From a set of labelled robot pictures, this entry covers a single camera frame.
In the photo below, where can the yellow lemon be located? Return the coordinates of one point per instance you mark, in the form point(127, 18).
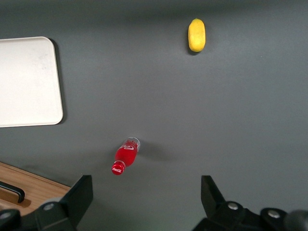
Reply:
point(196, 36)

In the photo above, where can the red can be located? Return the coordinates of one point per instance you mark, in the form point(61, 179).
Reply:
point(125, 156)

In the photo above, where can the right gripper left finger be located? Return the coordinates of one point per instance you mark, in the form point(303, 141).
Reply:
point(77, 199)

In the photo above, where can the wooden drawer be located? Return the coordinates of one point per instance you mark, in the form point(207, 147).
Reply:
point(41, 187)

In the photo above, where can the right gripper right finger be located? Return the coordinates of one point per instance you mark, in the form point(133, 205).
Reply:
point(214, 204)

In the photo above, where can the white rectangular tray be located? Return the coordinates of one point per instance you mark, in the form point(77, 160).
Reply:
point(26, 81)

